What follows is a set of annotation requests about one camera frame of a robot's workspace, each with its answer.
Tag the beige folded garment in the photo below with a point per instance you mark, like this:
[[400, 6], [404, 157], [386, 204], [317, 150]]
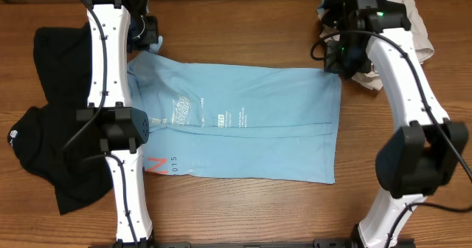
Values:
[[422, 46]]

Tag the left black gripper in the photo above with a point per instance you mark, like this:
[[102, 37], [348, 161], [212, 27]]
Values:
[[151, 22]]

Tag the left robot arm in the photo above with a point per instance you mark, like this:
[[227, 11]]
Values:
[[119, 27]]

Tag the black folded garment top right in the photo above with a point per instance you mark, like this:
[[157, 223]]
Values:
[[337, 12]]

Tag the light blue printed t-shirt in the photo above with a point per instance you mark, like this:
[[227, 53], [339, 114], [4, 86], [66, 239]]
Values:
[[230, 121]]

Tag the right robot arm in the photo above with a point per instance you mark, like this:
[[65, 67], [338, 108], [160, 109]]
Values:
[[426, 146]]

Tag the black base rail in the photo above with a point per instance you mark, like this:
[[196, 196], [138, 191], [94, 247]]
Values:
[[317, 243]]

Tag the black garment on left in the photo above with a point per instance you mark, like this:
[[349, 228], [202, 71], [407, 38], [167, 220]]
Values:
[[62, 58]]

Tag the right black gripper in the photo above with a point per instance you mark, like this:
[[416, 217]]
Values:
[[332, 66]]

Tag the light blue folded garment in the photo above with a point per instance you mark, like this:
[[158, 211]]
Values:
[[321, 9]]

